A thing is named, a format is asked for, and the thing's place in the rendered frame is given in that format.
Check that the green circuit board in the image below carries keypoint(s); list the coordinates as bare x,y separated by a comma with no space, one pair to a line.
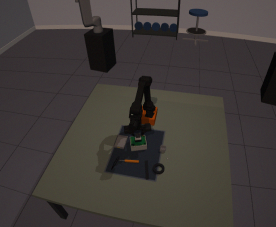
143,140

